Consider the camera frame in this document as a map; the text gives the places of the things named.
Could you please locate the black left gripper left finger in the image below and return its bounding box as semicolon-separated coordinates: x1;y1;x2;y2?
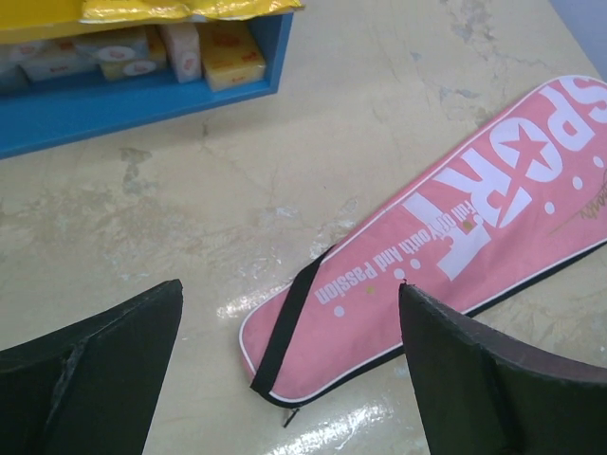
1;280;183;454

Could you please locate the yellow snack bag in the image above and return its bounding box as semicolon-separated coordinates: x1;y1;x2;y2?
80;0;304;25

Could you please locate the blue shelf unit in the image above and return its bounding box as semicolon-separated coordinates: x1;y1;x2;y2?
1;12;293;158

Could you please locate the pale packet bottom shelf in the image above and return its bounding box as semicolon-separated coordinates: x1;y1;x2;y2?
100;26;167;81

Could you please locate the pink racket cover bag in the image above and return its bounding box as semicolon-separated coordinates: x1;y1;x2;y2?
238;75;606;409

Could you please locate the pink white packet box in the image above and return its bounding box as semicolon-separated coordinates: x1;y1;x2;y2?
158;23;202;83

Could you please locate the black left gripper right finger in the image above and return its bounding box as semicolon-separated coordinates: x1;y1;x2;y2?
399;283;606;454

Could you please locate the yellow box bottom shelf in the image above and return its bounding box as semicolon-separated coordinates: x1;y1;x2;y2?
196;21;267;92

